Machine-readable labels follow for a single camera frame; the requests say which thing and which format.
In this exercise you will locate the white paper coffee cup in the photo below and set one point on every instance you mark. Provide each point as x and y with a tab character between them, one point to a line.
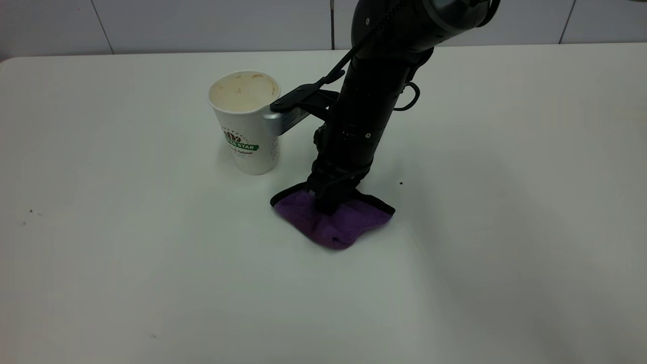
242	126

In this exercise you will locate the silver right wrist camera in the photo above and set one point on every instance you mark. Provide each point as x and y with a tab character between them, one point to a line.
288	119

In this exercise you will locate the purple cloth with black trim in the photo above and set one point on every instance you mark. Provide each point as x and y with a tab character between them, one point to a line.
333	230

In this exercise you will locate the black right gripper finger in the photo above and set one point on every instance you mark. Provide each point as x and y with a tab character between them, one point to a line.
316	191
338	203

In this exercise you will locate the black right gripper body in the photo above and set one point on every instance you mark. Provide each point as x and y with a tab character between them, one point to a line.
343	162

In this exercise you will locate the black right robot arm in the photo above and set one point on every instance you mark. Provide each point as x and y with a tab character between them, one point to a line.
384	60

